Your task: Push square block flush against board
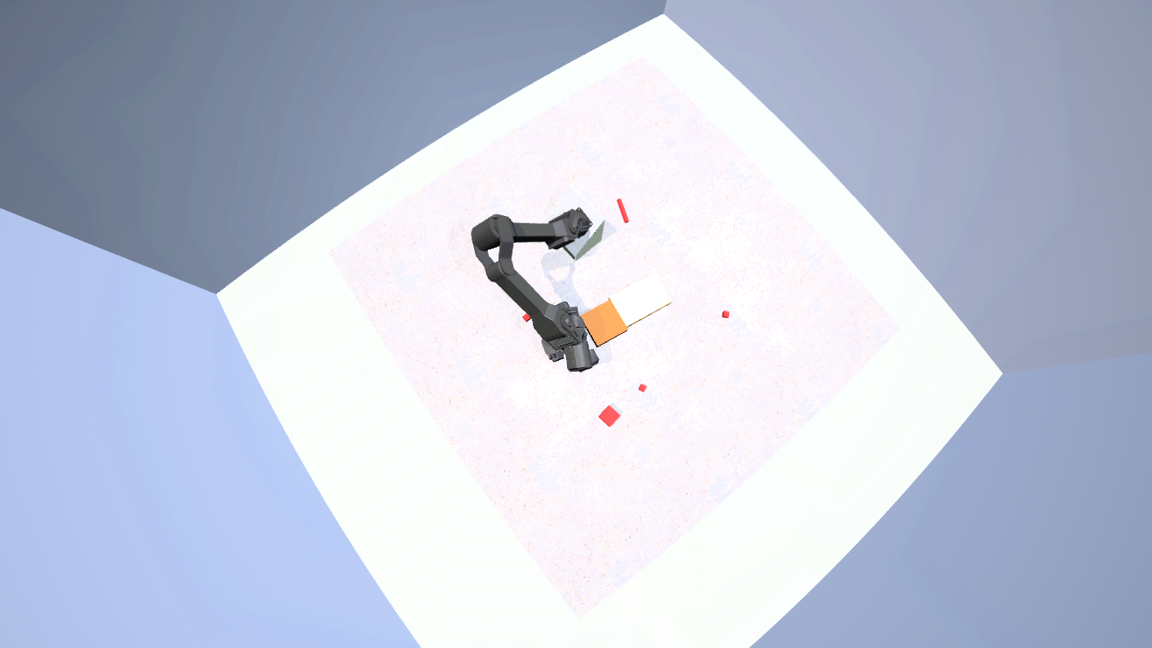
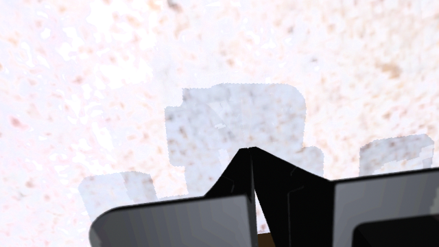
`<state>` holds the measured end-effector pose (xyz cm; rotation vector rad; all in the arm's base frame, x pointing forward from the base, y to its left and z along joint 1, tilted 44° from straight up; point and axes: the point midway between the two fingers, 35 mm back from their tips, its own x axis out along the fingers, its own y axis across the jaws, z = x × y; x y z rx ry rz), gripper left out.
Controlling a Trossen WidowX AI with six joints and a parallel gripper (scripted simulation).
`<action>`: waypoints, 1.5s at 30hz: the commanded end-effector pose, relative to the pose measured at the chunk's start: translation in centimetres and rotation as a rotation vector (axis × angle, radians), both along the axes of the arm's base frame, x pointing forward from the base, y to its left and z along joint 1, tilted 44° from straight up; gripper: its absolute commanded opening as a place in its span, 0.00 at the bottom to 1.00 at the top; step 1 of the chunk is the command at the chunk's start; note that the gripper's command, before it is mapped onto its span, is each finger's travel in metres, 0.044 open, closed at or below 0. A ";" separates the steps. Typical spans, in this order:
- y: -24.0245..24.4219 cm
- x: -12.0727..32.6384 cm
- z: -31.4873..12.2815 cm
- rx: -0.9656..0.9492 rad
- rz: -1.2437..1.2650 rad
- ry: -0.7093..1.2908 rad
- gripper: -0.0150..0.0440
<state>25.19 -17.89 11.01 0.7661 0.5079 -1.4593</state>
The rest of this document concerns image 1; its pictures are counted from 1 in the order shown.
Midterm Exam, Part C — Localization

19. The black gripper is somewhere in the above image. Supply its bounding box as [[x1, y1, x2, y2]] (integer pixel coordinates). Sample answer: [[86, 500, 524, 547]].
[[558, 301, 599, 366]]

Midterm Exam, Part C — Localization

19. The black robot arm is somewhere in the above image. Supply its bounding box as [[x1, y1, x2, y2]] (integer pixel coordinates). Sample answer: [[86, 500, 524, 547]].
[[471, 208, 593, 372]]

